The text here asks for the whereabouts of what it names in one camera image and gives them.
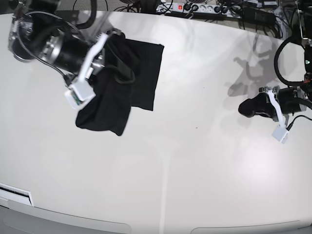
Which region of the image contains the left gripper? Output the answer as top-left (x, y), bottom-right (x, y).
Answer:
top-left (238, 85), bottom-right (289, 127)

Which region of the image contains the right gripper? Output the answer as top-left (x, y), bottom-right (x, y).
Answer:
top-left (65, 30), bottom-right (136, 84)

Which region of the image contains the black t-shirt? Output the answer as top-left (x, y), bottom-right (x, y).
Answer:
top-left (76, 34), bottom-right (164, 136)

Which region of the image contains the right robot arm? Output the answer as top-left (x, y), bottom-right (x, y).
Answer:
top-left (0, 0), bottom-right (137, 86)

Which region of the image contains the black power brick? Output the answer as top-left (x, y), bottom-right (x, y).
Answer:
top-left (242, 7), bottom-right (276, 27)

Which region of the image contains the white panel at table edge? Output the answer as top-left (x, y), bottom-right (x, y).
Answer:
top-left (0, 183), bottom-right (34, 207)

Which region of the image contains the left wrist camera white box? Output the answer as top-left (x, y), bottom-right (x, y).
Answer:
top-left (272, 125), bottom-right (289, 144)

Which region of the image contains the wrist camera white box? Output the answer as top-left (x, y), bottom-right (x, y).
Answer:
top-left (272, 125), bottom-right (289, 144)
top-left (64, 81), bottom-right (96, 110)

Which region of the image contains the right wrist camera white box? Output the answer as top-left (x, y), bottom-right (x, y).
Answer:
top-left (64, 81), bottom-right (96, 110)

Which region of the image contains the white power strip red switch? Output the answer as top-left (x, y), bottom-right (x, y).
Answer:
top-left (156, 1), bottom-right (241, 19)

